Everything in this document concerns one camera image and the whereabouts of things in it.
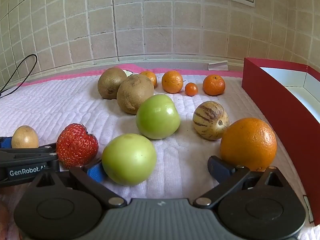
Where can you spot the green tomato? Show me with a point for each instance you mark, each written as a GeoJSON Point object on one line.
{"type": "Point", "coordinates": [157, 116]}
{"type": "Point", "coordinates": [128, 158]}

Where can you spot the red strawberry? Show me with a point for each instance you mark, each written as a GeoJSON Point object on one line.
{"type": "Point", "coordinates": [75, 145]}

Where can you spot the striped pepino melon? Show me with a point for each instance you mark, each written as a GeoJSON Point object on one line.
{"type": "Point", "coordinates": [210, 121]}

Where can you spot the white paper scrap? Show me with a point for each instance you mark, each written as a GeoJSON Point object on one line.
{"type": "Point", "coordinates": [217, 65]}

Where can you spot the white towel with pink edge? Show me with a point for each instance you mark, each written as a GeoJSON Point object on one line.
{"type": "Point", "coordinates": [62, 100]}

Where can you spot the red cardboard box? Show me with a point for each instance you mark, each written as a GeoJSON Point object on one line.
{"type": "Point", "coordinates": [280, 110]}

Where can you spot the small golden kiwi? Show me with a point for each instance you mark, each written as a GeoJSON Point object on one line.
{"type": "Point", "coordinates": [25, 137]}

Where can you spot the orange mandarin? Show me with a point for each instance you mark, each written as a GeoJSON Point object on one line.
{"type": "Point", "coordinates": [172, 82]}
{"type": "Point", "coordinates": [213, 85]}
{"type": "Point", "coordinates": [150, 77]}

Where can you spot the large brown kiwi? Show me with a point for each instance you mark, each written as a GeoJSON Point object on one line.
{"type": "Point", "coordinates": [110, 82]}
{"type": "Point", "coordinates": [132, 92]}

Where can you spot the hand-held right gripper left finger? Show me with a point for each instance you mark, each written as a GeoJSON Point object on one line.
{"type": "Point", "coordinates": [94, 174]}

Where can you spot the tiny orange kumquat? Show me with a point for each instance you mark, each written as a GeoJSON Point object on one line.
{"type": "Point", "coordinates": [191, 89]}

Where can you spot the small white object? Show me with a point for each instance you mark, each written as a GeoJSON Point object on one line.
{"type": "Point", "coordinates": [128, 73]}

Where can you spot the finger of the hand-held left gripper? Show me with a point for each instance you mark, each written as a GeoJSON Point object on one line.
{"type": "Point", "coordinates": [5, 142]}
{"type": "Point", "coordinates": [30, 152]}

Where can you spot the large orange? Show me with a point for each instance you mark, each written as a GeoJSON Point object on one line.
{"type": "Point", "coordinates": [248, 142]}

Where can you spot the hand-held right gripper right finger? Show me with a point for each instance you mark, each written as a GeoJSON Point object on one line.
{"type": "Point", "coordinates": [220, 168]}

